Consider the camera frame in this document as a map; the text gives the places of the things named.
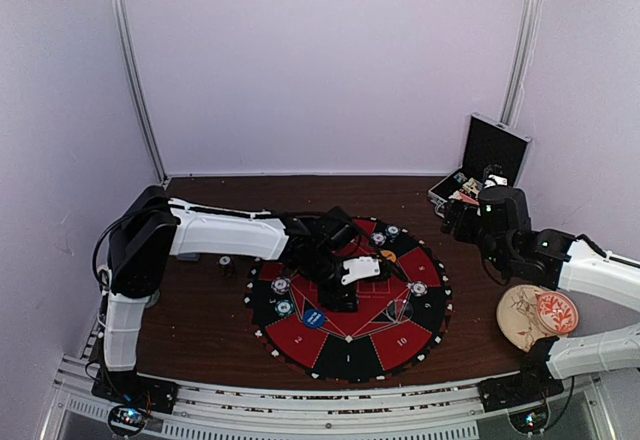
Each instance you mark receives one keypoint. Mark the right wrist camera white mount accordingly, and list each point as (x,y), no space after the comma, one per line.
(493,175)

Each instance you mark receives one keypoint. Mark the red black poker chip stack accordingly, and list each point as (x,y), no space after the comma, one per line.
(226,266)

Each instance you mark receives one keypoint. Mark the orange big blind button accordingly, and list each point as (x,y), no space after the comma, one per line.
(389,255)

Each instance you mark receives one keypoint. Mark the round red black poker mat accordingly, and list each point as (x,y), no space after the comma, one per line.
(362,346)

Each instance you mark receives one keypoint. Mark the blue cream chips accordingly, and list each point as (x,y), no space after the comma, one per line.
(281,285)

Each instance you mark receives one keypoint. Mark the orange patterned small plate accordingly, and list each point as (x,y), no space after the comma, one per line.
(557,313)

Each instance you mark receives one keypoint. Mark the aluminium poker case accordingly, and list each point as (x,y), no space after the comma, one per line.
(489,143)

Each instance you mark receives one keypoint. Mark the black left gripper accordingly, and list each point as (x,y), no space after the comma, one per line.
(335,301)

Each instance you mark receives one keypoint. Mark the blue small blind button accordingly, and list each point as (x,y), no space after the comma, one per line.
(314,319)

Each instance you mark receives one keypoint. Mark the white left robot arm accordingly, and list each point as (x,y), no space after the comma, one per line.
(156,227)

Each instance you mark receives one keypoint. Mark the cream floral plate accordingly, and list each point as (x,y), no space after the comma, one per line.
(517,316)

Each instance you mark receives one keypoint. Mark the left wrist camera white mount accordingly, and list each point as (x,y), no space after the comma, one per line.
(358,268)

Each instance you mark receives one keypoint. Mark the right aluminium frame post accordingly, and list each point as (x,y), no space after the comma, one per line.
(526,35)

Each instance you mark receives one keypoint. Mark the clear round dealer button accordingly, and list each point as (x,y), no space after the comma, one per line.
(399,311)

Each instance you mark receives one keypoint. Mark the left aluminium frame post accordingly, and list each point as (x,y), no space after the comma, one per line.
(136,89)

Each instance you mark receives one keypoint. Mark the aluminium frame post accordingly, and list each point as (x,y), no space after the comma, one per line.
(136,89)
(526,35)

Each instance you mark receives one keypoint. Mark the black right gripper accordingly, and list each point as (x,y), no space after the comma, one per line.
(452,210)

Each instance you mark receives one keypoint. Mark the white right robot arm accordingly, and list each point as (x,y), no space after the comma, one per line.
(559,275)

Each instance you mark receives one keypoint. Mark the green chips stack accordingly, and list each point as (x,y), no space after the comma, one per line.
(392,232)

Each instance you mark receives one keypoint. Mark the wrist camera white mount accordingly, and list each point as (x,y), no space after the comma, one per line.
(493,175)
(358,268)

